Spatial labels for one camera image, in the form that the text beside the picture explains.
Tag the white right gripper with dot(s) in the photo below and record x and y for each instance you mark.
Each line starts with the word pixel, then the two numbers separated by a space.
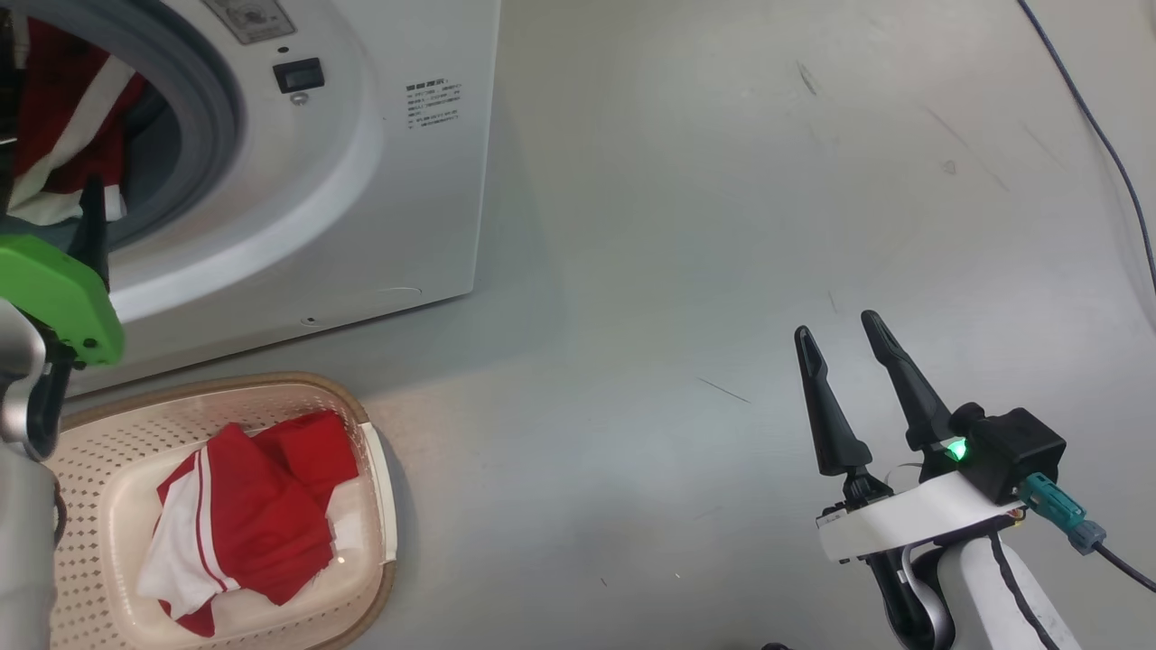
pixel 912 524

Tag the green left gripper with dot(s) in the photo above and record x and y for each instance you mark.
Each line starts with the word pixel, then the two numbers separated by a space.
pixel 54 289

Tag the red white striped garment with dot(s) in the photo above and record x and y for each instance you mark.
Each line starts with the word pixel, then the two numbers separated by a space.
pixel 262 515
pixel 63 108

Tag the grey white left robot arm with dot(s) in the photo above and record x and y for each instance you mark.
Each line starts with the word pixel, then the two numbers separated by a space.
pixel 23 542

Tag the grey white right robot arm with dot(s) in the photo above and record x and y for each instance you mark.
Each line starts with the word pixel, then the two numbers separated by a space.
pixel 971 600

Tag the cream perforated laundry basket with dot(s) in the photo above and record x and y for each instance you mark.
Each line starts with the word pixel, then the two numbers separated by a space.
pixel 90 451

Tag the white front-load washing machine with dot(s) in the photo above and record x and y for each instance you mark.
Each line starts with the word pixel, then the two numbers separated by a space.
pixel 406 181

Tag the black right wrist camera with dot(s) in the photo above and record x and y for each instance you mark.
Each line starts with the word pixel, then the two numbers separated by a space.
pixel 1011 451

